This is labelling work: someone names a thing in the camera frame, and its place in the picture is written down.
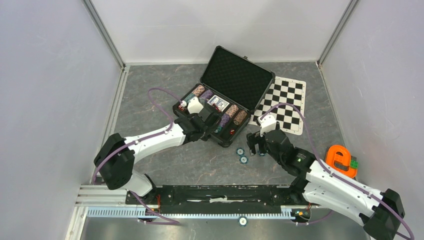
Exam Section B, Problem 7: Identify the teal poker chip stack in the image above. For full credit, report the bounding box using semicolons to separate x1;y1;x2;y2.
183;92;196;103

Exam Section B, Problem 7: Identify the purple poker chip stack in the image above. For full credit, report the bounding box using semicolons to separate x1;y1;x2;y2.
199;89;213;101

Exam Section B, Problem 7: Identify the orange blue poker chip stack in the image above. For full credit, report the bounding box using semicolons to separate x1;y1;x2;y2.
225;104;239;119

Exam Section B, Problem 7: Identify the pink poker chip stack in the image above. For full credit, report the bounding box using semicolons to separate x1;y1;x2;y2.
192;85;205;97

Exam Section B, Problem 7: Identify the brown poker chip stack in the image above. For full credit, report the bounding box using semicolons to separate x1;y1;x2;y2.
233;110;247;126

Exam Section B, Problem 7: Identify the black poker case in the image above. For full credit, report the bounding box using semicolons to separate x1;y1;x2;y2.
183;46;276;148

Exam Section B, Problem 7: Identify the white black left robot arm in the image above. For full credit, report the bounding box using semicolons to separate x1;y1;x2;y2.
93;107;223;204

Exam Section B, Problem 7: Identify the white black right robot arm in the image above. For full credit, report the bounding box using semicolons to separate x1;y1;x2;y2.
246;129;405;240

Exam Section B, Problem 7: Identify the blue playing card deck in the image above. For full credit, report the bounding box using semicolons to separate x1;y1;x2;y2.
207;95;230;112

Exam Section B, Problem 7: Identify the black white chessboard mat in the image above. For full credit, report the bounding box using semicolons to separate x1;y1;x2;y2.
249;76;307;136

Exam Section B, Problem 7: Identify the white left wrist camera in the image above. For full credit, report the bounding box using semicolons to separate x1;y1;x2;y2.
178;97;204;114

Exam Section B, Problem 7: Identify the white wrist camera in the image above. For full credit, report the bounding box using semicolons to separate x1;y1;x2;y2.
178;97;204;114
257;113;277;137

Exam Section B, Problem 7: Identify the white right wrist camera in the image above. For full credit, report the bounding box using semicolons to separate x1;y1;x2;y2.
257;113;277;137

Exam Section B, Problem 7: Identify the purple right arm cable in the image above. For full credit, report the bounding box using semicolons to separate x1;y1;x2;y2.
258;102;415;240

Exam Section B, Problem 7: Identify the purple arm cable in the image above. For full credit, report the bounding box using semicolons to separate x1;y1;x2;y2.
92;87;188;227
258;102;415;240

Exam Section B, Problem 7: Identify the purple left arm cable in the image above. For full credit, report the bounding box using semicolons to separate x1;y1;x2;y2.
92;87;188;227

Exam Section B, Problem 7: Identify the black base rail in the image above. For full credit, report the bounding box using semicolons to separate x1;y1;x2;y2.
141;185;309;214

